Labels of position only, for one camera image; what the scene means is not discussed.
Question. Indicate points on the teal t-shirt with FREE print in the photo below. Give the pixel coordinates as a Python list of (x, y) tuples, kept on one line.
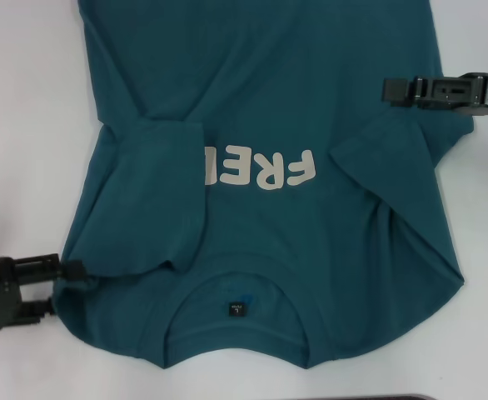
[(248, 83)]

